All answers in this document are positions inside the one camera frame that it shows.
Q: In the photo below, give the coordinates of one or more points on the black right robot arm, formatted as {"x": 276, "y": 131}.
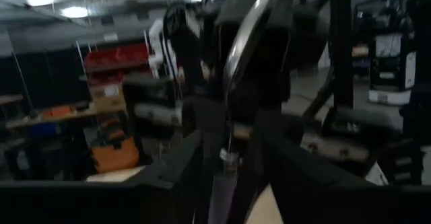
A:
{"x": 303, "y": 32}

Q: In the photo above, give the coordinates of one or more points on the white and black cart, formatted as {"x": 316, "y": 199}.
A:
{"x": 390, "y": 69}

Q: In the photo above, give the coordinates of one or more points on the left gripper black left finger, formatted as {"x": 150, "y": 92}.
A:
{"x": 151, "y": 197}

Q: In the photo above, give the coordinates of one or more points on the cardboard box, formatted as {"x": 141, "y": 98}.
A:
{"x": 107, "y": 98}

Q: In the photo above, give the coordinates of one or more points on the red storage bins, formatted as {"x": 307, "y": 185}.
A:
{"x": 114, "y": 57}

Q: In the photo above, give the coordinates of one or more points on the black aluminium table frame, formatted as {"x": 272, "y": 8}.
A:
{"x": 341, "y": 49}

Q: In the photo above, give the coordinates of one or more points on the orange bag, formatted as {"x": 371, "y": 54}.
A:
{"x": 114, "y": 153}

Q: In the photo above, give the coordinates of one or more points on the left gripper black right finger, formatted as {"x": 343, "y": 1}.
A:
{"x": 320, "y": 197}

